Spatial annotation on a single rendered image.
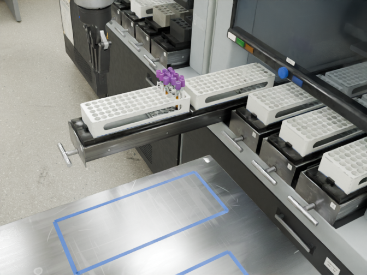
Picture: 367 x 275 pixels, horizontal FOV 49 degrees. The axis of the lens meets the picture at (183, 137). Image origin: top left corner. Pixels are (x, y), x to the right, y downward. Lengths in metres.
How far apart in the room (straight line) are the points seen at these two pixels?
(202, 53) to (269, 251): 0.85
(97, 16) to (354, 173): 0.69
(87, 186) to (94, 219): 1.25
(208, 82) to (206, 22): 0.27
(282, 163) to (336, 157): 0.15
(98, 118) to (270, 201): 0.55
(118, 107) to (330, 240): 0.64
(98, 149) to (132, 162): 1.15
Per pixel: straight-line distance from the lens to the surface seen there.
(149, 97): 1.17
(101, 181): 2.15
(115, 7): 1.97
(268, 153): 1.15
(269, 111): 1.16
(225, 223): 0.88
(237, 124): 1.23
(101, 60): 0.99
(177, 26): 1.61
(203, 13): 1.45
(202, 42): 1.48
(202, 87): 1.23
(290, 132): 1.11
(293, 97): 1.25
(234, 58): 1.37
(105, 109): 1.11
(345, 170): 1.02
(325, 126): 1.16
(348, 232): 1.07
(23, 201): 2.13
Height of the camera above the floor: 1.49
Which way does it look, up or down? 38 degrees down
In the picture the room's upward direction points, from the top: 4 degrees clockwise
